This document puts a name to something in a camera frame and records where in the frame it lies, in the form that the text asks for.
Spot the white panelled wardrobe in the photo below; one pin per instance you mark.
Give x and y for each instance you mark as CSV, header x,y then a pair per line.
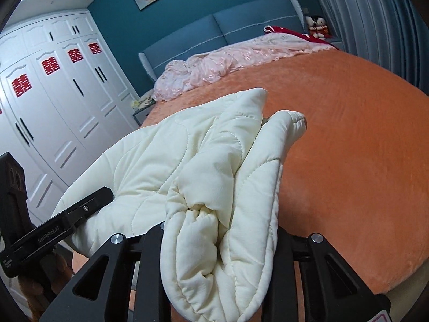
x,y
64,101

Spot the dark bedside table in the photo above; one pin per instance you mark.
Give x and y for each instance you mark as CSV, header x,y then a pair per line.
x,y
142,114

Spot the left hand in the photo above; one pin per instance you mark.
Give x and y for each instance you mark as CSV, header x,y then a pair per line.
x,y
32,286

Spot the grey-blue curtain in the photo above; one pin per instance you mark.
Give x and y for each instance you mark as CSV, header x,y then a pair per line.
x,y
390,33

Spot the orange plush bed blanket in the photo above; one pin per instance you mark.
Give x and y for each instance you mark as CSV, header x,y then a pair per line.
x,y
359,173

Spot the blue upholstered headboard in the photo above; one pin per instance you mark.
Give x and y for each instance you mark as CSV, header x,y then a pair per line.
x,y
229,26

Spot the pink crumpled duvet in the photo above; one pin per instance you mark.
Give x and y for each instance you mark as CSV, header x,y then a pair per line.
x,y
181,76

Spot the cream quilted garment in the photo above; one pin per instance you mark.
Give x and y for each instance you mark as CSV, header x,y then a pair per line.
x,y
211,175

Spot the plush toy dolls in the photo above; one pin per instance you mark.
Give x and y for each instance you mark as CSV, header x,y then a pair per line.
x,y
317,27

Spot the items on bedside table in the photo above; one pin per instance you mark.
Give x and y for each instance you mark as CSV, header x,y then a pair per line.
x,y
142,103

